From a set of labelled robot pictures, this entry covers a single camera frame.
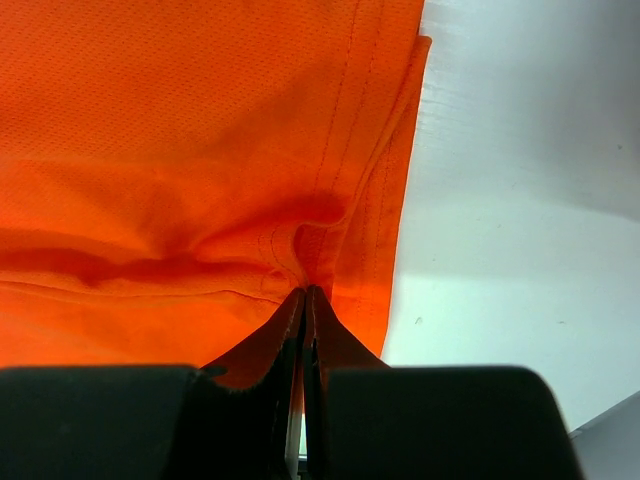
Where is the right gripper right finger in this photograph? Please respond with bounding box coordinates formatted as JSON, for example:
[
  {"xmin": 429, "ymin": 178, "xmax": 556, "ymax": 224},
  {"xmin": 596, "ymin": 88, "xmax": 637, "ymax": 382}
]
[{"xmin": 303, "ymin": 286, "xmax": 583, "ymax": 479}]

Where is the orange t-shirt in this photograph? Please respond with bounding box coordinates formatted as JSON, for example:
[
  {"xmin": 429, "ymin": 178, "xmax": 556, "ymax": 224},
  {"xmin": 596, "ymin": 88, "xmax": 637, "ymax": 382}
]
[{"xmin": 1, "ymin": 1, "xmax": 431, "ymax": 367}]

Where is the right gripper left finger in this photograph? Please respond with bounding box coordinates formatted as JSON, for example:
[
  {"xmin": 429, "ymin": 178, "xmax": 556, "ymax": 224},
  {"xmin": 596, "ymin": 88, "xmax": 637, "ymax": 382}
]
[{"xmin": 1, "ymin": 288, "xmax": 305, "ymax": 479}]

